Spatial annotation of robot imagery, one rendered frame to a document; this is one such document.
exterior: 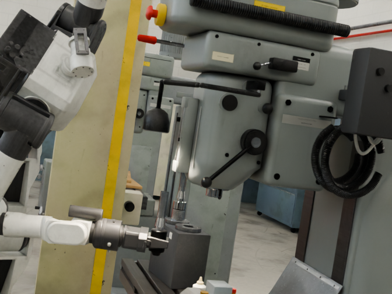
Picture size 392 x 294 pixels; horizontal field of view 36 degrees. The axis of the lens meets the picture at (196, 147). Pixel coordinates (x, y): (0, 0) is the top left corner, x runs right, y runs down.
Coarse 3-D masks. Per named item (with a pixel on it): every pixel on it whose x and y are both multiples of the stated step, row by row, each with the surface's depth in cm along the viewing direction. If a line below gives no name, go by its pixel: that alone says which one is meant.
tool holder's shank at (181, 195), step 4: (180, 176) 214; (184, 176) 214; (180, 180) 214; (184, 180) 214; (180, 184) 214; (184, 184) 214; (180, 188) 214; (184, 188) 214; (180, 192) 214; (184, 192) 214; (180, 196) 214; (184, 196) 214; (180, 200) 214
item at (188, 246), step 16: (176, 224) 207; (176, 240) 200; (192, 240) 201; (208, 240) 203; (160, 256) 210; (176, 256) 199; (192, 256) 202; (160, 272) 208; (176, 272) 200; (192, 272) 202; (176, 288) 201
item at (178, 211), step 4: (176, 204) 213; (176, 208) 213; (180, 208) 213; (184, 208) 214; (172, 212) 215; (176, 212) 213; (180, 212) 213; (184, 212) 214; (172, 216) 214; (176, 216) 213; (180, 216) 213; (184, 216) 215; (176, 220) 213; (180, 220) 213
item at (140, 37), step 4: (140, 36) 174; (144, 36) 174; (148, 36) 175; (152, 36) 175; (140, 40) 174; (144, 40) 174; (148, 40) 175; (152, 40) 175; (156, 40) 175; (160, 40) 176; (164, 40) 177; (168, 44) 177; (172, 44) 177; (176, 44) 178; (180, 44) 178; (184, 44) 178
